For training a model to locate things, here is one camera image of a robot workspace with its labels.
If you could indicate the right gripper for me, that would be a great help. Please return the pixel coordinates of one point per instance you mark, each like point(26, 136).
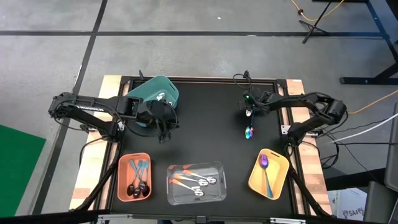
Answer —
point(248, 100)

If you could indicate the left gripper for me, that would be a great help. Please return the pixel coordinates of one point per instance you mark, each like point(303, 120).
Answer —
point(155, 113)

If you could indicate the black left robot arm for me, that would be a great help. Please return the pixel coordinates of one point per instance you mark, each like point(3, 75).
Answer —
point(87, 107)

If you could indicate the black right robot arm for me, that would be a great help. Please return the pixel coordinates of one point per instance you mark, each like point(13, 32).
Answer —
point(311, 99)

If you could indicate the teal plastic bin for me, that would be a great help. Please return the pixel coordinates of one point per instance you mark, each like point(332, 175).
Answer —
point(155, 85)

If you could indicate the orange plastic bin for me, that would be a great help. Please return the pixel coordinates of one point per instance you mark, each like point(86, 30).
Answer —
point(122, 174)

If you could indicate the yellow plastic bin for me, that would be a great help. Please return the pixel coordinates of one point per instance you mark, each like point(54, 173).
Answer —
point(280, 171)

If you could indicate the clear plastic bin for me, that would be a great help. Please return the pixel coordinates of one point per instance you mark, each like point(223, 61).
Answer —
point(174, 200)

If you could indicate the black support strut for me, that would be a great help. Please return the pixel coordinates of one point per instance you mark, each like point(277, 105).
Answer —
point(306, 192)
point(96, 186)

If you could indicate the black tripod stand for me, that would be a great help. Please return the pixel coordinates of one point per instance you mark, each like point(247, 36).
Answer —
point(312, 27)

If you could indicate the white cardboard box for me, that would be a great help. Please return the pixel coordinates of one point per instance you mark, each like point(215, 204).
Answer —
point(348, 202)

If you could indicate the dark grey chair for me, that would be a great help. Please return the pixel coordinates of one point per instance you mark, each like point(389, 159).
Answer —
point(391, 155)

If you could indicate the green floor mat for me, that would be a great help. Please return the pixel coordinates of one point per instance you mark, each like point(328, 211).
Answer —
point(18, 171)

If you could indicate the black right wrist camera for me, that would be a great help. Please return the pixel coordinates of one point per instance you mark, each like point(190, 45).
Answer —
point(263, 97)

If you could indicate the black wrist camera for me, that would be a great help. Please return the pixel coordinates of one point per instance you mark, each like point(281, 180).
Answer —
point(263, 97)
point(134, 107)

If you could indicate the small black frame bracket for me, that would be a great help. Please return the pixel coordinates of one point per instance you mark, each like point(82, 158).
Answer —
point(247, 75)
point(141, 75)

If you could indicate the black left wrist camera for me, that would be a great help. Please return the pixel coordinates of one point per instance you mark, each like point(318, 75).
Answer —
point(134, 107)

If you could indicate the black metal table frame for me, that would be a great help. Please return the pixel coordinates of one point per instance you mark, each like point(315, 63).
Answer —
point(202, 79)

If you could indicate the black desk frame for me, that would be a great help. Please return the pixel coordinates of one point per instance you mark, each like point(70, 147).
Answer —
point(357, 81)

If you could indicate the black camera mount beam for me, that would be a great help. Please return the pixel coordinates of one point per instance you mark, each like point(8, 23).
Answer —
point(46, 218)

